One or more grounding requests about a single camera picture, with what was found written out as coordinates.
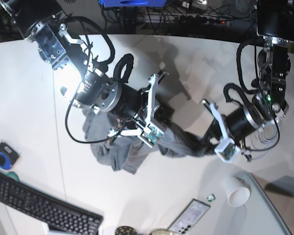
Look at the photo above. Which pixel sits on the white paper cup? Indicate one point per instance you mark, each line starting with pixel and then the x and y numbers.
pixel 236 191

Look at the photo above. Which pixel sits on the black dotted round lid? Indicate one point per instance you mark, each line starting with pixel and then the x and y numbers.
pixel 125 230

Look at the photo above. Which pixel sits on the black power strip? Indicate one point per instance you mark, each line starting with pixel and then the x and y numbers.
pixel 203 20

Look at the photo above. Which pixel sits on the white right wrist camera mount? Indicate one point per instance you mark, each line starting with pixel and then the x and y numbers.
pixel 149 131

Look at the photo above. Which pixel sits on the small green white packet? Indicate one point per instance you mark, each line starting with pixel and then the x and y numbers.
pixel 211 197

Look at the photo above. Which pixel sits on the glass side table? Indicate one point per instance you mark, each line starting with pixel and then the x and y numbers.
pixel 270 208

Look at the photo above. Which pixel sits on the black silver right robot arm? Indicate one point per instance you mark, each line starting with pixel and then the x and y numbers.
pixel 44 22

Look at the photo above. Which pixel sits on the green tape roll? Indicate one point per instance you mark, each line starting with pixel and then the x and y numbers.
pixel 13 176

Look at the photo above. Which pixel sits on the black computer keyboard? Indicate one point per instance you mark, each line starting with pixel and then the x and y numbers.
pixel 54 212

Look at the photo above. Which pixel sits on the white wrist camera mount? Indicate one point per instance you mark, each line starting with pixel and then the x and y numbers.
pixel 149 131
pixel 226 150

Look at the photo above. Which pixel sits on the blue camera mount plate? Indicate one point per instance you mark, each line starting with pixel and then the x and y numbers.
pixel 132 3

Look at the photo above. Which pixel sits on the olive round container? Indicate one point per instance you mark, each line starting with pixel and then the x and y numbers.
pixel 161 232

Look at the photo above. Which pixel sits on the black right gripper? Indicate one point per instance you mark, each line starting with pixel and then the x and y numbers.
pixel 132 106

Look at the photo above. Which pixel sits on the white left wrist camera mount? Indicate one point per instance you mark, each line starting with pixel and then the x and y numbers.
pixel 226 150

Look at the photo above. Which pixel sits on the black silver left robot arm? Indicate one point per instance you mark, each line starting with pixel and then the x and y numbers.
pixel 261 105

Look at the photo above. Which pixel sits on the blue black tape measure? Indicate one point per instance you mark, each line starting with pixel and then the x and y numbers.
pixel 8 156

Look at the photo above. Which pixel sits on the smartphone with clear case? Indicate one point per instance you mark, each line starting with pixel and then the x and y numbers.
pixel 189 217

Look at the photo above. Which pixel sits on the grey t-shirt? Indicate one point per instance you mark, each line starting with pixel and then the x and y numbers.
pixel 128 153

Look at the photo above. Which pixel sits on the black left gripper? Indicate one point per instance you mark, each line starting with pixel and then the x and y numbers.
pixel 235 126

